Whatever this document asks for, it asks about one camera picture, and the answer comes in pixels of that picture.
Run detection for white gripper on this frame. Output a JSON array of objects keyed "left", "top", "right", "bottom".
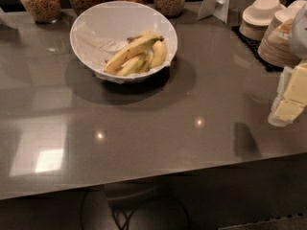
[{"left": 283, "top": 4, "right": 307, "bottom": 105}]

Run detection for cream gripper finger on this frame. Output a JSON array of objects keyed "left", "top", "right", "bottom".
[{"left": 268, "top": 67, "right": 305, "bottom": 127}]

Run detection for right yellow banana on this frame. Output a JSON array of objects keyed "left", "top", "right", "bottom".
[{"left": 150, "top": 41, "right": 167, "bottom": 68}]

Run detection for lower greenish yellow banana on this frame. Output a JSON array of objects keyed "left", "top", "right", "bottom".
[{"left": 117, "top": 53, "right": 147, "bottom": 77}]

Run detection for white ceramic bowl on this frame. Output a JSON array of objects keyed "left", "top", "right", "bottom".
[{"left": 70, "top": 1, "right": 177, "bottom": 83}]

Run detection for black rubber mat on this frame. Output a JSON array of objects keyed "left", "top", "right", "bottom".
[{"left": 231, "top": 26, "right": 283, "bottom": 72}]

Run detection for back stack paper bowls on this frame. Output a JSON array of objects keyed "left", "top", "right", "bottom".
[{"left": 239, "top": 0, "right": 285, "bottom": 41}]

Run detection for white folded card stand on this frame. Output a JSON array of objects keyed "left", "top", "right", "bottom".
[{"left": 197, "top": 0, "right": 232, "bottom": 23}]

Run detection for round stool base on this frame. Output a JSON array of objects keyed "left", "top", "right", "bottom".
[{"left": 80, "top": 185, "right": 191, "bottom": 230}]

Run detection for white paper napkin liner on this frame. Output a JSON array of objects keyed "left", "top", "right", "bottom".
[{"left": 72, "top": 22, "right": 128, "bottom": 72}]

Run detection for left glass cereal jar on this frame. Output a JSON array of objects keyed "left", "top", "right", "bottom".
[{"left": 20, "top": 0, "right": 61, "bottom": 23}]

